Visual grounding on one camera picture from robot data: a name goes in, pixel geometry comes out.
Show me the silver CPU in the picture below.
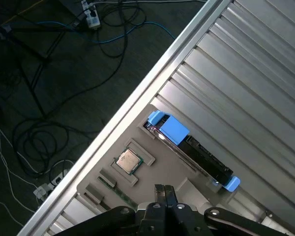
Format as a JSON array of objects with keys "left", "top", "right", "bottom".
[{"left": 116, "top": 148, "right": 145, "bottom": 176}]

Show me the grey parts rack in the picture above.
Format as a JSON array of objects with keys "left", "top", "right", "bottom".
[{"left": 76, "top": 103, "right": 239, "bottom": 217}]

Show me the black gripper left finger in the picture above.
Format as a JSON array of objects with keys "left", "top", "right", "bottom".
[{"left": 53, "top": 184, "right": 172, "bottom": 236}]

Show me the blue floor cable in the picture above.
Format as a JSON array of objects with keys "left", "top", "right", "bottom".
[{"left": 0, "top": 21, "right": 177, "bottom": 45}]

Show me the hard disk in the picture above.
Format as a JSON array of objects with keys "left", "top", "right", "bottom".
[{"left": 145, "top": 110, "right": 241, "bottom": 192}]

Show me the green RAM stick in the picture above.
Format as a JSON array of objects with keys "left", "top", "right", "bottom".
[{"left": 98, "top": 176, "right": 138, "bottom": 209}]

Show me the white power strip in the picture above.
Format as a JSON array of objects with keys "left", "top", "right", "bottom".
[
  {"left": 80, "top": 0, "right": 101, "bottom": 30},
  {"left": 33, "top": 169, "right": 67, "bottom": 201}
]

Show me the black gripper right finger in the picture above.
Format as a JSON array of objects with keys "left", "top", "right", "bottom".
[{"left": 165, "top": 184, "right": 295, "bottom": 236}]

